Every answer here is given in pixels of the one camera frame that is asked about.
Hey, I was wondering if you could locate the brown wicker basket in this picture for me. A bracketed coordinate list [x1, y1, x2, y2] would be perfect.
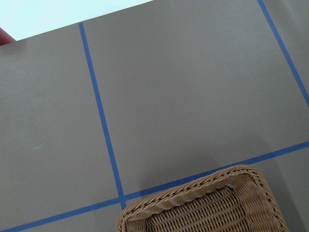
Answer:
[116, 165, 288, 232]

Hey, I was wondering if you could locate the red cylinder bottle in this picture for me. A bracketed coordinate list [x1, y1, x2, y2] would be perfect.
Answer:
[0, 28, 16, 46]

